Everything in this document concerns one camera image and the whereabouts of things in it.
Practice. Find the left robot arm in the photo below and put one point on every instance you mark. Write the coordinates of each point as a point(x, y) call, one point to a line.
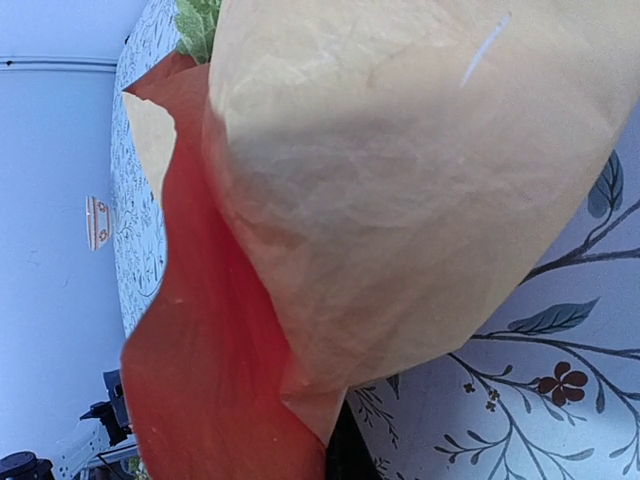
point(103, 427)

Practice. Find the yellow wrapping paper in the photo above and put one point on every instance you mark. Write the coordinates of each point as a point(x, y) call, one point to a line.
point(393, 169)

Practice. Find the left metal frame post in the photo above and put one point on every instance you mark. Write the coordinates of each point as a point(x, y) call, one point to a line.
point(56, 63)

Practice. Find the red white patterned bowl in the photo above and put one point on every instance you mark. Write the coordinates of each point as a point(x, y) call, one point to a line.
point(99, 222)

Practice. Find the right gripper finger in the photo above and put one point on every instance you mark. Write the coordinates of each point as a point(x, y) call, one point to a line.
point(347, 455)

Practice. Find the orange wrapping paper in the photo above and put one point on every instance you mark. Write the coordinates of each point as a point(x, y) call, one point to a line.
point(202, 370)

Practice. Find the floral patterned tablecloth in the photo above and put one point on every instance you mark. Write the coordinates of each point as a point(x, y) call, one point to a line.
point(546, 388)

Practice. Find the green leafy fake stem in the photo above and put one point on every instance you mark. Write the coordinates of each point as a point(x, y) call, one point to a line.
point(196, 22)

